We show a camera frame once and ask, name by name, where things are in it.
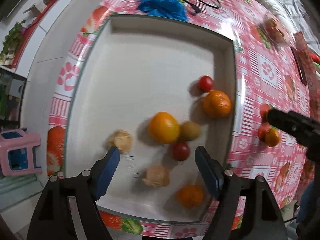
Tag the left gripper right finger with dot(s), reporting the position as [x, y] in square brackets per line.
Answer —
[211, 172]

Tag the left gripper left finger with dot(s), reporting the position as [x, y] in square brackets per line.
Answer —
[102, 172]

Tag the smooth yellow orange fruit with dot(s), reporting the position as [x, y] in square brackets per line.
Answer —
[272, 137]

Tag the brown kiwi in cluster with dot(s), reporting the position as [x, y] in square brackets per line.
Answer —
[190, 131]

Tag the yellow orange tomato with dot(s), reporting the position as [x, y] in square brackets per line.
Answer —
[164, 128]

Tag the stemmed orange tangerine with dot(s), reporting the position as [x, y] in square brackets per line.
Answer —
[216, 104]

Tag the pink plastic stool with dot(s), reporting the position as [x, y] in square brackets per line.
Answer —
[18, 153]

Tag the red cherry tomato on table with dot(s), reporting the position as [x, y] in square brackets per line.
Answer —
[205, 83]

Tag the white square tray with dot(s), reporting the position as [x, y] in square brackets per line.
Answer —
[137, 67]

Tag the glass fruit bowl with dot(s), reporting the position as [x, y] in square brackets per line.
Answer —
[275, 30]

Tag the green potted plant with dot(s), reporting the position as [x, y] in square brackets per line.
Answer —
[12, 43]

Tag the blue rubber glove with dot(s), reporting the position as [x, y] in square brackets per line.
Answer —
[172, 9]

